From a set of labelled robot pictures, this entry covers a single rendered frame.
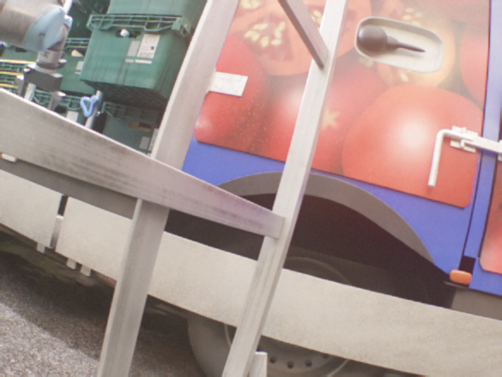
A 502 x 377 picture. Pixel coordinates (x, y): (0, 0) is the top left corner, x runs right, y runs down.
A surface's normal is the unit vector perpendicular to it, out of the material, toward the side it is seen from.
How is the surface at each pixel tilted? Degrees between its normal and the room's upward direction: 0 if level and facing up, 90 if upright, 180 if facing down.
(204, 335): 88
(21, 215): 90
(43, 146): 90
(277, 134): 90
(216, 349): 80
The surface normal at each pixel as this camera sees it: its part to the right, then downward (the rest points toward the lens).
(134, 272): 0.88, 0.21
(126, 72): -0.29, 0.00
